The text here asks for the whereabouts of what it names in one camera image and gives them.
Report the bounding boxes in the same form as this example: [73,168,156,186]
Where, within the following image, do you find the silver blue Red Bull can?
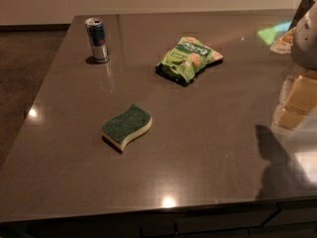
[85,18,110,63]

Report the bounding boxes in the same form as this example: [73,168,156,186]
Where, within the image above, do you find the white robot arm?
[292,5,317,70]

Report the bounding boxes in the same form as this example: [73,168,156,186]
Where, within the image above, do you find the green yellow kitchen sponge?
[102,104,153,151]

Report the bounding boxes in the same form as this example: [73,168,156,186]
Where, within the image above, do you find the green snack chip bag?
[156,37,224,85]

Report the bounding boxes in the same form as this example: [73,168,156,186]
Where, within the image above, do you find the dark box at corner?
[289,0,317,29]

